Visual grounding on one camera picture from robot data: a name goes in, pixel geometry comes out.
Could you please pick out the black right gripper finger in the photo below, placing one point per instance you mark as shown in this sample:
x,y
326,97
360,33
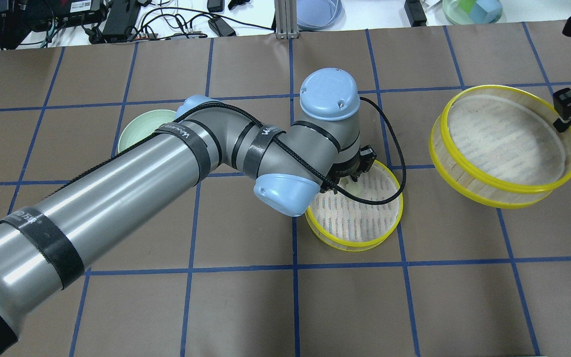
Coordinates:
x,y
563,122

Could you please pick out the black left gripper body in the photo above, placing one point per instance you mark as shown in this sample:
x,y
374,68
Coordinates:
x,y
349,171

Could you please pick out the yellow steamer basket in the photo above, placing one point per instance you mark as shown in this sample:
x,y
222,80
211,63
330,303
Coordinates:
x,y
345,224
497,146

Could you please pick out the white steamed bun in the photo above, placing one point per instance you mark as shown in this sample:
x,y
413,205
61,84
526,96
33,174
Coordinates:
x,y
352,186

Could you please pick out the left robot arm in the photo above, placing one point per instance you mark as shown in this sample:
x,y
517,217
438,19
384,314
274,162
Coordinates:
x,y
45,247

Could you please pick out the green bowl with sponges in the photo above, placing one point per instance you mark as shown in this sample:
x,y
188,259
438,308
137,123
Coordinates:
x,y
465,12

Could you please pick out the blue plate on desk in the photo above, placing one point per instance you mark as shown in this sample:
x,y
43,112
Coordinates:
x,y
317,14

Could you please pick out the black power adapter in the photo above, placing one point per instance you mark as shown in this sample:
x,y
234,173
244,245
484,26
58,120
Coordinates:
x,y
221,28

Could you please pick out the light green plate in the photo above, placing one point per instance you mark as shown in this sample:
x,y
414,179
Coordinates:
x,y
142,126

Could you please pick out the aluminium frame post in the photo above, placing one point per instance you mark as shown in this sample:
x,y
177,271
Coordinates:
x,y
286,19

